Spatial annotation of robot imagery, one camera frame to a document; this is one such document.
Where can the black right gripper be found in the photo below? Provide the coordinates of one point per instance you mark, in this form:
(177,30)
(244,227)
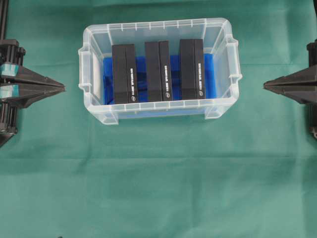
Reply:
(302,95)

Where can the black metal frame rail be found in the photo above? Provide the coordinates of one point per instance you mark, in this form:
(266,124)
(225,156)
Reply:
(3,17)

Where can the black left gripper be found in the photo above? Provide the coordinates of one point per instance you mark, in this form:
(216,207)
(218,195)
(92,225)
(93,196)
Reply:
(31,86)

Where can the black camera box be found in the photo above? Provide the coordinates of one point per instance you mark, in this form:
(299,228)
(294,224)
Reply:
(124,70)
(192,69)
(159,83)

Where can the clear plastic storage case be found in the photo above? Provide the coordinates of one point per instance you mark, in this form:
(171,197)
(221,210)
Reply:
(218,40)

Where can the green table cloth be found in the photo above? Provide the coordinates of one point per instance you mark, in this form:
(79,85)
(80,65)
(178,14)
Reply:
(252,173)

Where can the blue foam liner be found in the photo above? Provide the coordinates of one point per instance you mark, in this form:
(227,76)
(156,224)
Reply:
(210,84)

